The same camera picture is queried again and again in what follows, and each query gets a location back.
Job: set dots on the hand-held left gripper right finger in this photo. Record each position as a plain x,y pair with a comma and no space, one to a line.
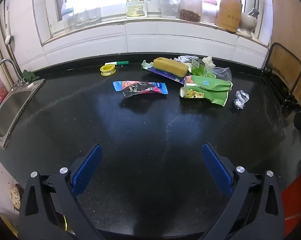
216,170

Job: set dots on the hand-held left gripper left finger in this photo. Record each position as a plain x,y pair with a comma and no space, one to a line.
88,170

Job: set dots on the foil ball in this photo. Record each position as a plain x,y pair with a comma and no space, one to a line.
241,100

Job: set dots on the green cartoon snack bag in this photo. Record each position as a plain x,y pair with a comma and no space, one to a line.
205,90

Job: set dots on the clear plastic bag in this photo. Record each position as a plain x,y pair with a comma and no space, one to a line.
223,73

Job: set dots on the blue snack wrapper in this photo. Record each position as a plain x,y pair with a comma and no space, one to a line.
140,87

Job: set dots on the yellow tape spool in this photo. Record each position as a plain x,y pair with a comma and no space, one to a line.
103,70

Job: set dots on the green clear packet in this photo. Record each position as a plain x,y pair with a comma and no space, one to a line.
198,67

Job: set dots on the purple foil wrapper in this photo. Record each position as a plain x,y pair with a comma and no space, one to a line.
165,76

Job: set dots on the white tissue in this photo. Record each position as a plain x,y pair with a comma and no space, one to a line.
207,61

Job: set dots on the green marker pen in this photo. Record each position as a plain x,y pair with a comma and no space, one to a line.
116,63

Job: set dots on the yellow sponge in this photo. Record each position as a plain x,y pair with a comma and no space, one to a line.
170,66

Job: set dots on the foil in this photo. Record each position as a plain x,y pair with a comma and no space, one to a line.
185,58

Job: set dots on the black metal rack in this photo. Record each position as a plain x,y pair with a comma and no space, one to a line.
287,99

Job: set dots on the red cabinet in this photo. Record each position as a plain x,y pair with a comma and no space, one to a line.
294,200

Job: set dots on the floral lidded ceramic pot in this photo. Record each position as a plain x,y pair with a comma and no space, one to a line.
15,197

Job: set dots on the stainless steel sink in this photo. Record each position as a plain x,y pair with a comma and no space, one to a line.
9,110

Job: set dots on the wooden cutting board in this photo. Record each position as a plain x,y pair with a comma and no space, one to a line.
290,17

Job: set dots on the dark green cloth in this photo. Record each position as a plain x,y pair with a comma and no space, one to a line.
28,76

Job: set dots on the white ceramic mortar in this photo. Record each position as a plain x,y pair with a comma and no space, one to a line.
248,23

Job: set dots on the bamboo utensil holder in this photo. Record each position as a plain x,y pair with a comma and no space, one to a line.
229,15

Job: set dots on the chrome faucet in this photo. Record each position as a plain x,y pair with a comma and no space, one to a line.
6,60

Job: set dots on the jar with pink lid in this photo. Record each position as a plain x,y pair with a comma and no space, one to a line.
209,11

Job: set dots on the clear drinking glass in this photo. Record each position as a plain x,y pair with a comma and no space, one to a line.
81,17
93,15

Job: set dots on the clear plastic bottle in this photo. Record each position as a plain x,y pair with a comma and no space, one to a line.
66,17

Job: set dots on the jar with brown contents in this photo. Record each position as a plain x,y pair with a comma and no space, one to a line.
190,10

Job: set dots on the empty clear glass jar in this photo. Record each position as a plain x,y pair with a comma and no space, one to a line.
169,2

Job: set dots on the white wall brush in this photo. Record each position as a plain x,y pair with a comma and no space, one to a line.
8,38

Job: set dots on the white window frame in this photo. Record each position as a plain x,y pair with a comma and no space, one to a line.
50,7

